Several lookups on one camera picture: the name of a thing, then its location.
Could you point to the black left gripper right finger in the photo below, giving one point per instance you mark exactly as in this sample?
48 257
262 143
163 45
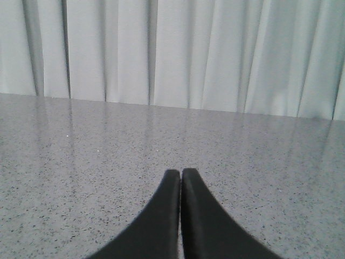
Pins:
207 229

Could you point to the white pleated curtain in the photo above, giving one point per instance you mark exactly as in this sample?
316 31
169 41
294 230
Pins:
266 57

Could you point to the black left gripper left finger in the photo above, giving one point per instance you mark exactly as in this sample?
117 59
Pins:
154 232

